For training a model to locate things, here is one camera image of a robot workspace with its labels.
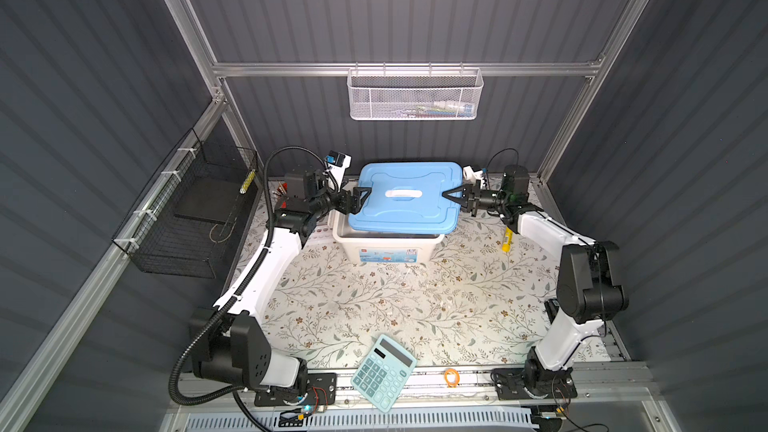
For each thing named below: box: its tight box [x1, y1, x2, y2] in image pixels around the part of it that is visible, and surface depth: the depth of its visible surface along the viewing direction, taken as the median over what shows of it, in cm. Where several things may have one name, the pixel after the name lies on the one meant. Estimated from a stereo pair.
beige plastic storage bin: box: [328, 208, 445, 264], surface depth 91 cm
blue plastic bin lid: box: [348, 162, 463, 234], surface depth 88 cm
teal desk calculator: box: [351, 334, 418, 413], surface depth 76 cm
